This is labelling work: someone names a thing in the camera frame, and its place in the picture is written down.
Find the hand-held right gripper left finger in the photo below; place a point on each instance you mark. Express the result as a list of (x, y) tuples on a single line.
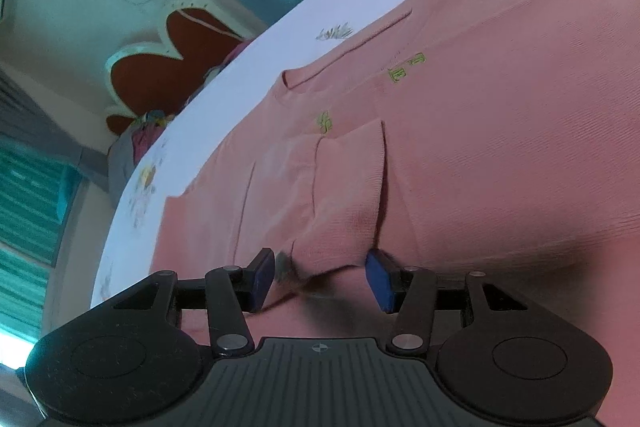
[(261, 281)]

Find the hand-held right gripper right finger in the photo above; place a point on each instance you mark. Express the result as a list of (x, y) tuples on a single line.
[(381, 279)]

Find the pink knitted sweater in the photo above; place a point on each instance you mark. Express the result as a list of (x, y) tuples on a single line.
[(475, 157)]

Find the pile of colourful clothes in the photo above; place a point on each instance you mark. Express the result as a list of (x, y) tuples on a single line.
[(145, 137)]

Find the red and white chair back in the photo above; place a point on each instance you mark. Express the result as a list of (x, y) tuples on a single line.
[(165, 72)]

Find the teal slatted shutter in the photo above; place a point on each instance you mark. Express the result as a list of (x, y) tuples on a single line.
[(25, 207)]

